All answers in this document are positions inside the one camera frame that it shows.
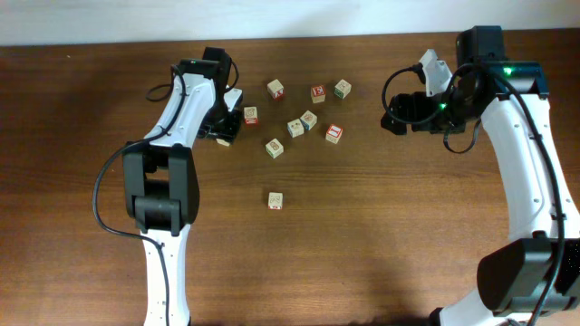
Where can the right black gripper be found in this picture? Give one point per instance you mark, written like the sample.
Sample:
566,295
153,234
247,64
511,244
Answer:
413,112

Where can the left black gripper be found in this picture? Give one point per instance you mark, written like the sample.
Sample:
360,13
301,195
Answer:
229,129

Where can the red letter V block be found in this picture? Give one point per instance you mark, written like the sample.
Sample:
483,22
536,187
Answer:
223,142

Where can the wooden block red bottom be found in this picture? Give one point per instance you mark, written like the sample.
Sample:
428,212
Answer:
250,115

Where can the wooden block red edge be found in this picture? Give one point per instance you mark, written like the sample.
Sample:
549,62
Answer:
275,200

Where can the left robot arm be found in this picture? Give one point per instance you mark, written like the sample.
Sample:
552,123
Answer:
160,179

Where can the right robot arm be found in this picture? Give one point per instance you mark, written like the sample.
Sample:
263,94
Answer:
537,272

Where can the wooden block pineapple picture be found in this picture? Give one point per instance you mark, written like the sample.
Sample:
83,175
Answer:
274,148

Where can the wooden block red side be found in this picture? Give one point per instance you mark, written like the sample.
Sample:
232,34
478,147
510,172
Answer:
276,89

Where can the wooden block blue S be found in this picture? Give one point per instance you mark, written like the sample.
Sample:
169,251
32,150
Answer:
295,128

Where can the wooden block shell picture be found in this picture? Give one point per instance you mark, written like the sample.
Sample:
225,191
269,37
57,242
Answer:
308,120

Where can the wooden block green side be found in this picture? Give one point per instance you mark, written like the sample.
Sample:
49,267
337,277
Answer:
342,88

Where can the red letter I block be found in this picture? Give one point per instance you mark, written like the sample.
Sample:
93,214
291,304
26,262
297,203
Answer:
334,133

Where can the red letter E block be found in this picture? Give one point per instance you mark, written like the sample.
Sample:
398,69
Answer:
318,93

